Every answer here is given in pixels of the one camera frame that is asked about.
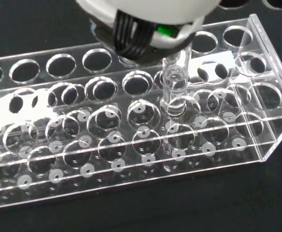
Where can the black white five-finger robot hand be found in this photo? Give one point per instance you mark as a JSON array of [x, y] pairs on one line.
[[143, 14]]

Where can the clear acrylic test tube rack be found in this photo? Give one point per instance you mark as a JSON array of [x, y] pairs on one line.
[[83, 145]]

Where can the black bench cloth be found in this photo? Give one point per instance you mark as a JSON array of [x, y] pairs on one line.
[[203, 207]]

